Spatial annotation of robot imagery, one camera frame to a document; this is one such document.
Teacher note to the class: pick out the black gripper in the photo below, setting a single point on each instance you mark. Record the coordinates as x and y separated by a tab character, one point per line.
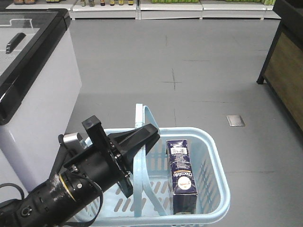
97	161

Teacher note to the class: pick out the light blue plastic basket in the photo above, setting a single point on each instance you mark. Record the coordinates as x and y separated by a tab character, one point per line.
149	206

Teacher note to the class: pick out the dark blue cookie box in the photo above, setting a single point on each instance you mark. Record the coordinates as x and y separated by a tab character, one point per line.
182	187

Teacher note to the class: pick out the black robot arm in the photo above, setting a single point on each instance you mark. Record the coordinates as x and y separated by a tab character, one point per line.
79	177

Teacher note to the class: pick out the far steel floor socket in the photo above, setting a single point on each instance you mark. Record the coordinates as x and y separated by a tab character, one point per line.
235	120

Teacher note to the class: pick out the white shelf base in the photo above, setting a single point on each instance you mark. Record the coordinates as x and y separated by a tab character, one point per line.
145	9

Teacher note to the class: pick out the dark wooden display stand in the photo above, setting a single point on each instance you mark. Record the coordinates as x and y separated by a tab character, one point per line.
283	66

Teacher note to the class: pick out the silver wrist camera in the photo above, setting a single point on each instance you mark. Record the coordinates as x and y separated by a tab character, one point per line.
73	141

